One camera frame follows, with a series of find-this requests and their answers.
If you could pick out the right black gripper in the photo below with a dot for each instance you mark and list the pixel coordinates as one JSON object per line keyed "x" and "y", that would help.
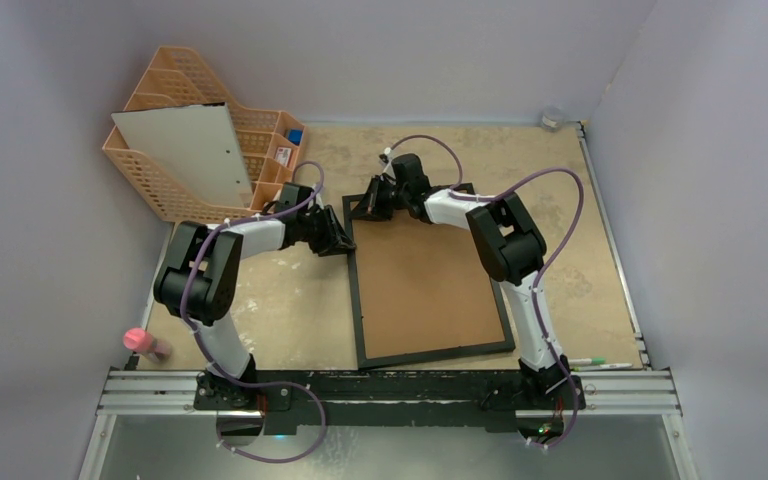
{"x": 382, "y": 199}

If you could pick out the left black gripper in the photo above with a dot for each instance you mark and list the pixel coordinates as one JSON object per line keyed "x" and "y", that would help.
{"x": 341, "y": 242}

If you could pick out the brown backing board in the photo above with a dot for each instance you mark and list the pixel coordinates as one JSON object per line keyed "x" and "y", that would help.
{"x": 424, "y": 291}

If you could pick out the black picture frame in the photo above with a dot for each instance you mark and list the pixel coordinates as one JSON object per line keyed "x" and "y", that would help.
{"x": 437, "y": 351}

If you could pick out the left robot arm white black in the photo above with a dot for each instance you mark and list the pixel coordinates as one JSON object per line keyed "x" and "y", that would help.
{"x": 197, "y": 278}

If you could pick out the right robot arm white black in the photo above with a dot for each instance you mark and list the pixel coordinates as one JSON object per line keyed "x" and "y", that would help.
{"x": 510, "y": 247}

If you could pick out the red white small box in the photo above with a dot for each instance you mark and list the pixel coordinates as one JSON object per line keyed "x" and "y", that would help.
{"x": 283, "y": 155}

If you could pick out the blue small box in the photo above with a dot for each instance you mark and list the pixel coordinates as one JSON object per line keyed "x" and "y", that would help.
{"x": 295, "y": 136}

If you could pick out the orange plastic file organizer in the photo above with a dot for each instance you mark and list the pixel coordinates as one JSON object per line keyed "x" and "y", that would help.
{"x": 179, "y": 76}

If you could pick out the white folder board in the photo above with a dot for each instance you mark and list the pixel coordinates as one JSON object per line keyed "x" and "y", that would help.
{"x": 196, "y": 144}

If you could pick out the pink bottle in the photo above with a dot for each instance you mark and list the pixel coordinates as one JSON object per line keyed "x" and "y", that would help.
{"x": 140, "y": 341}

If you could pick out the green marker pen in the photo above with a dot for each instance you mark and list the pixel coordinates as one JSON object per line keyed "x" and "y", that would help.
{"x": 592, "y": 361}

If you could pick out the white pen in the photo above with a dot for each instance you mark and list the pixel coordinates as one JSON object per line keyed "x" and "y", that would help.
{"x": 606, "y": 367}

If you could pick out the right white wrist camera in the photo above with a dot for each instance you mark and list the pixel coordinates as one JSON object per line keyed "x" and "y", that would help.
{"x": 385, "y": 159}

